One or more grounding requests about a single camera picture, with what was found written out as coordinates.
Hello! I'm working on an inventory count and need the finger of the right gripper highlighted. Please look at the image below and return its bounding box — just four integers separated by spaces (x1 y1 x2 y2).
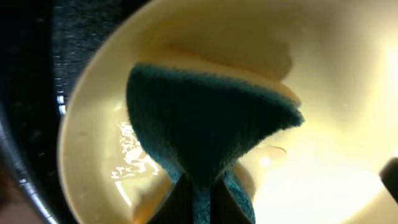
379 157 398 203

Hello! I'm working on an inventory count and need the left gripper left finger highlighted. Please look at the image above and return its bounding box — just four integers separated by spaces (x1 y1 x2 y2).
147 175 193 224

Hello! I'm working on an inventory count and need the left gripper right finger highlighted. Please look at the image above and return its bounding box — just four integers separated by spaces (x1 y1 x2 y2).
211 179 254 224

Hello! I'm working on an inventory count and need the green yellow sponge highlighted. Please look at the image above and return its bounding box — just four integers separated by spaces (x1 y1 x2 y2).
126 50 304 223

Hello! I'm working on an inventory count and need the yellow plate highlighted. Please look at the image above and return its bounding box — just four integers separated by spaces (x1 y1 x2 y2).
58 1 397 224

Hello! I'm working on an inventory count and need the black round tray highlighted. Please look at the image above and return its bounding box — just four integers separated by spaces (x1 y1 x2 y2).
1 0 143 223

